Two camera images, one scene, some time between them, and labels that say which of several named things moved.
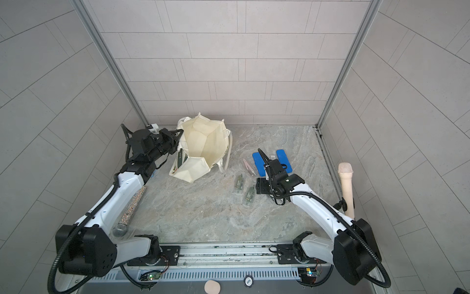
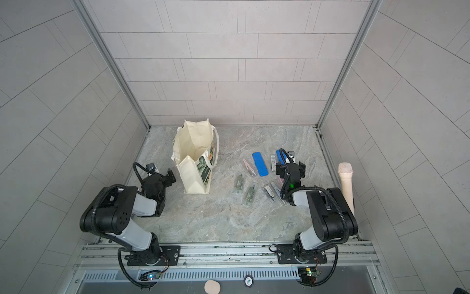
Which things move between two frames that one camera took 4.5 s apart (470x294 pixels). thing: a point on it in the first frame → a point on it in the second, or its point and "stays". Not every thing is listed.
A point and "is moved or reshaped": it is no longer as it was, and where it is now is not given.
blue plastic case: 259,164 stays
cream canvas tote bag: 204,143 is moved or reshaped
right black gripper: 261,186 → 282,168
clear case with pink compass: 249,168 stays
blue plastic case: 284,160 stays
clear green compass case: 249,196 stays
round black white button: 248,281 stays
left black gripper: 168,136 → 166,180
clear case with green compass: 239,183 stays
